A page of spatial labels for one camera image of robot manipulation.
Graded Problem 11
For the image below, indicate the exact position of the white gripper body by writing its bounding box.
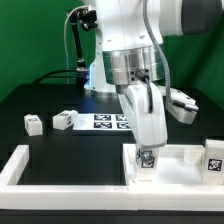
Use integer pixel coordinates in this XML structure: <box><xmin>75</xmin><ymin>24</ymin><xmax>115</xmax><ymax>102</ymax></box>
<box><xmin>119</xmin><ymin>83</ymin><xmax>167</xmax><ymax>151</ymax></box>

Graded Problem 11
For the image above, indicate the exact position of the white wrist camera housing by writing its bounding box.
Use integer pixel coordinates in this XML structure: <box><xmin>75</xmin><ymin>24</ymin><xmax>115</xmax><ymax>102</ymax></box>
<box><xmin>166</xmin><ymin>88</ymin><xmax>199</xmax><ymax>124</ymax></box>

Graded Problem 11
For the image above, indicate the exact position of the black cable bundle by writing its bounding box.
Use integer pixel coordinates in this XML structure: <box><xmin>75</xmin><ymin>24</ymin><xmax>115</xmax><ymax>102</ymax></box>
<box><xmin>31</xmin><ymin>69</ymin><xmax>90</xmax><ymax>85</ymax></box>

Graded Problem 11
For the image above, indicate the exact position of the white square table top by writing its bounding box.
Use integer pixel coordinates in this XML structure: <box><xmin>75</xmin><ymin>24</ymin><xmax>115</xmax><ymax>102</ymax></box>
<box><xmin>121</xmin><ymin>142</ymin><xmax>224</xmax><ymax>186</ymax></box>

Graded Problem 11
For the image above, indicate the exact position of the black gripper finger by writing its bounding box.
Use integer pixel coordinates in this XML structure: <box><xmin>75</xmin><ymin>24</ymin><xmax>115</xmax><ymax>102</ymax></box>
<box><xmin>140</xmin><ymin>150</ymin><xmax>153</xmax><ymax>161</ymax></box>

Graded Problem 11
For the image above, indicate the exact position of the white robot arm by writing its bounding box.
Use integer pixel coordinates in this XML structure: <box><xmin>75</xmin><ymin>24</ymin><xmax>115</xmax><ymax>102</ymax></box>
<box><xmin>82</xmin><ymin>0</ymin><xmax>224</xmax><ymax>163</ymax></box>

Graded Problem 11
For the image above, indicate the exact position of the black camera on stand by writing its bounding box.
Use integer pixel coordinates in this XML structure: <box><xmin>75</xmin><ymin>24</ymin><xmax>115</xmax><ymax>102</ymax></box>
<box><xmin>69</xmin><ymin>5</ymin><xmax>98</xmax><ymax>69</ymax></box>

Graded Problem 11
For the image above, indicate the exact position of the white marker sheet with tags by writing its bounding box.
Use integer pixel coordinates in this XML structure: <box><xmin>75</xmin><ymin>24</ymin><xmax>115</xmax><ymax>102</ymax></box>
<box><xmin>73</xmin><ymin>113</ymin><xmax>130</xmax><ymax>131</ymax></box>

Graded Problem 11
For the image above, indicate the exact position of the white U-shaped fence frame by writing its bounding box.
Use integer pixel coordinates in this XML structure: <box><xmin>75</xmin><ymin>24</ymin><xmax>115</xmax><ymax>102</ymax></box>
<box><xmin>0</xmin><ymin>145</ymin><xmax>224</xmax><ymax>212</ymax></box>

